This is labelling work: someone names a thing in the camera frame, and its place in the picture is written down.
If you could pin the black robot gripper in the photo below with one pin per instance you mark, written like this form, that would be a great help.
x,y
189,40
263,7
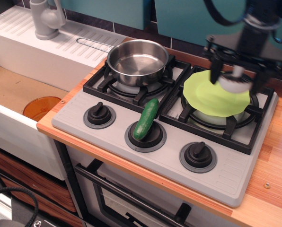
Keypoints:
x,y
248,48

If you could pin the white toy mushroom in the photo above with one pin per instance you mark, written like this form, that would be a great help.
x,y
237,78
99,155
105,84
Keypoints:
x,y
235,81

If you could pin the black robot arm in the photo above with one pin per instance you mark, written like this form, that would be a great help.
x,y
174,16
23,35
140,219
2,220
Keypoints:
x,y
261,14

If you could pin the light green plastic plate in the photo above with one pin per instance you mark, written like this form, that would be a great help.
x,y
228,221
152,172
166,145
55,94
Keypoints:
x,y
211,99

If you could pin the black right stove knob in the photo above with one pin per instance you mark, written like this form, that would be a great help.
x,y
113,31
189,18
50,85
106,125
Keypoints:
x,y
198,157

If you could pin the black stove knob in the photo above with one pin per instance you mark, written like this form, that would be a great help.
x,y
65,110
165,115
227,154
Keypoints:
x,y
154,139
99,116
198,157

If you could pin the grey toy stove top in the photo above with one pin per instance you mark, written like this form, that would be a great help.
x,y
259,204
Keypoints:
x,y
226,182

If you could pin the stainless steel pot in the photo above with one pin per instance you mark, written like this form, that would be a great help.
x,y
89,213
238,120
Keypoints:
x,y
135,63

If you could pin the green toy pickle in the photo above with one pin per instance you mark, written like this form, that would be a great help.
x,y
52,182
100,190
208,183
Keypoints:
x,y
146,120

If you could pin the black middle stove knob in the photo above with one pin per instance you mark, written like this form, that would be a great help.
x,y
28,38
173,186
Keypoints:
x,y
154,139

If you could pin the black left stove knob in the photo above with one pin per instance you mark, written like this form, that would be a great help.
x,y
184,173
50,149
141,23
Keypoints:
x,y
99,116

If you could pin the black right burner grate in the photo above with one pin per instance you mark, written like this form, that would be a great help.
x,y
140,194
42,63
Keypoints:
x,y
241,132

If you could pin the toy oven door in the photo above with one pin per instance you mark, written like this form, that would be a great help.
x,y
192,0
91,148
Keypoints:
x,y
122,200

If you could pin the grey toy faucet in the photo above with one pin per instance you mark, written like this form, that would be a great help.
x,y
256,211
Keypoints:
x,y
47,21

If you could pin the white toy sink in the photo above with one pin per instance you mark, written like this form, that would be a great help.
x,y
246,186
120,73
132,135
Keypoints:
x,y
31,68

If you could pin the wooden drawer front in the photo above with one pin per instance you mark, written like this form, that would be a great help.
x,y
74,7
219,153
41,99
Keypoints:
x,y
52,194

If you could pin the black oven door handle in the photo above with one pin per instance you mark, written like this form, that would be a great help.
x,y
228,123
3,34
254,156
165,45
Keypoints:
x,y
91,173

